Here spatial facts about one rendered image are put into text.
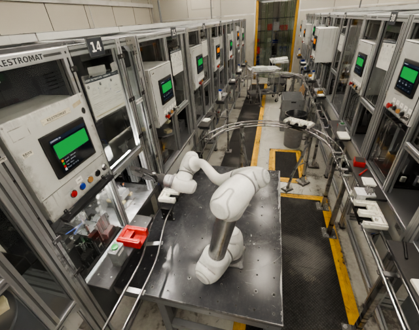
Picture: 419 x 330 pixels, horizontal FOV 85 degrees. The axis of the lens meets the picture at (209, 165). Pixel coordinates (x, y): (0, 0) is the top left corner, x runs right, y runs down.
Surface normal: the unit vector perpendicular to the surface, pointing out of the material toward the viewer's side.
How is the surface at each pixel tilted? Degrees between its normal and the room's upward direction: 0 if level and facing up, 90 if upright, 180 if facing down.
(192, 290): 0
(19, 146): 90
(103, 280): 0
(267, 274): 0
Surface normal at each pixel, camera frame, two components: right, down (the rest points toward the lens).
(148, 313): -0.07, -0.84
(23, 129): 0.97, 0.07
